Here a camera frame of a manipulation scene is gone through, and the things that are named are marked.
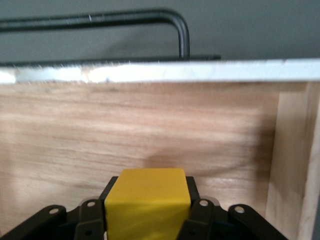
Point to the white-fronted wooden drawer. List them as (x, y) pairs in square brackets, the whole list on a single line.
[(125, 125)]

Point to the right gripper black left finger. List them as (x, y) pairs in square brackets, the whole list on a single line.
[(87, 220)]

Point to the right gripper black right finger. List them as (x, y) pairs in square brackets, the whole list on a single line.
[(210, 220)]

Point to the yellow cube block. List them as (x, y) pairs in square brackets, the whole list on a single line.
[(147, 200)]

